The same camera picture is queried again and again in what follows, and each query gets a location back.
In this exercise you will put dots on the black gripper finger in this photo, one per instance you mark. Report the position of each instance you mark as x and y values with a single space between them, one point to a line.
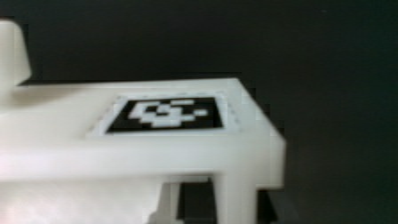
277 208

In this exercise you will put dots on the white drawer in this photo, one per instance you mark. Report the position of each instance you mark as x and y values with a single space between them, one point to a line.
134 152

